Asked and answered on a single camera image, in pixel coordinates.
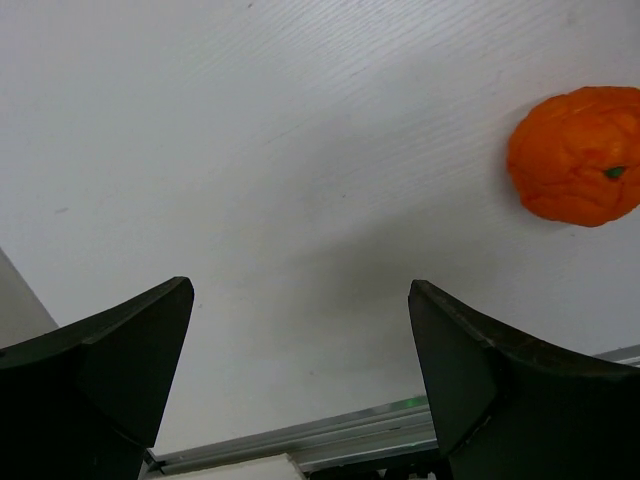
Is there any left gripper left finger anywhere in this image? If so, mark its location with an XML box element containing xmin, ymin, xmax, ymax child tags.
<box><xmin>1</xmin><ymin>277</ymin><xmax>194</xmax><ymax>479</ymax></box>

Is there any orange fake mandarin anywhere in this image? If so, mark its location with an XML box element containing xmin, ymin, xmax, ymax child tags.
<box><xmin>506</xmin><ymin>86</ymin><xmax>639</xmax><ymax>227</ymax></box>

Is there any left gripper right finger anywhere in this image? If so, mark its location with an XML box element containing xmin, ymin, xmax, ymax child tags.
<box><xmin>408</xmin><ymin>280</ymin><xmax>639</xmax><ymax>479</ymax></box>

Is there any front aluminium rail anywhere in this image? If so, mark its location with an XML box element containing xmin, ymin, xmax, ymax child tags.
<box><xmin>147</xmin><ymin>344</ymin><xmax>640</xmax><ymax>476</ymax></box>

